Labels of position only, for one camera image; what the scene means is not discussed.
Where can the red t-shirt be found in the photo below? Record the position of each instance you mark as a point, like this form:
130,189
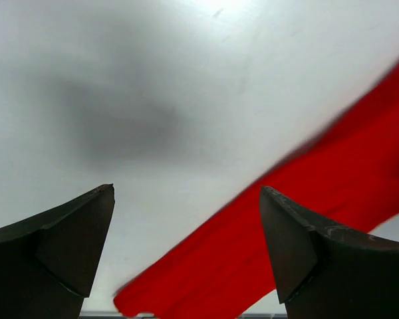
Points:
350,174

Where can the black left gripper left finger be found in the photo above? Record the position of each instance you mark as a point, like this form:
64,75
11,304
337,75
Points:
48,262

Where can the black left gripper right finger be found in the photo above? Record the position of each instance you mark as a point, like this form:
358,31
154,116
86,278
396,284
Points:
324,269

